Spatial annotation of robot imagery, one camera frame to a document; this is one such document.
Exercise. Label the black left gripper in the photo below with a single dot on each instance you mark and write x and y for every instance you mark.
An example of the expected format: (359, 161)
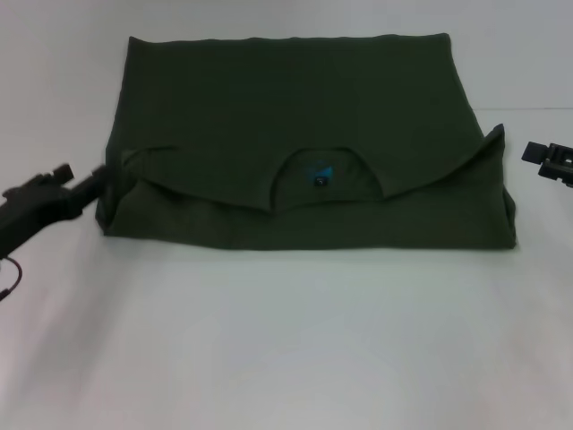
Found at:
(36, 210)

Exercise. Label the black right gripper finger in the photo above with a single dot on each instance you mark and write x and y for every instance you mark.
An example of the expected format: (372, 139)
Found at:
(557, 161)

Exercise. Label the dark green FREE t-shirt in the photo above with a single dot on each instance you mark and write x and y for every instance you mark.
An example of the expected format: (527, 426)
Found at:
(286, 112)

